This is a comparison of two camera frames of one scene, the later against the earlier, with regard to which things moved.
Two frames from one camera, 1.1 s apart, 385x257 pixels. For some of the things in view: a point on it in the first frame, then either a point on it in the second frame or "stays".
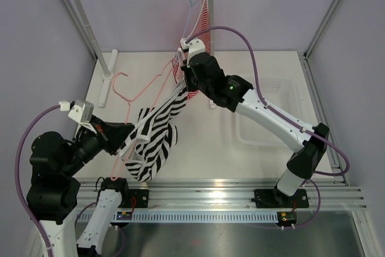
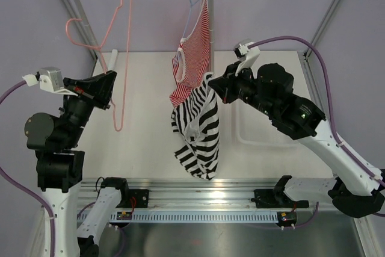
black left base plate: x=137 y=198 stays
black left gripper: x=106 y=131 to x=98 y=87
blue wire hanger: x=192 y=4 stays
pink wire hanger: x=169 y=69 to x=100 y=47
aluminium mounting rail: x=322 y=193 stays
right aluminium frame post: x=330 y=11 stays
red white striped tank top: x=202 y=22 stays
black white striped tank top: x=147 y=149 to x=197 y=119
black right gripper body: x=192 y=83 to x=242 y=87
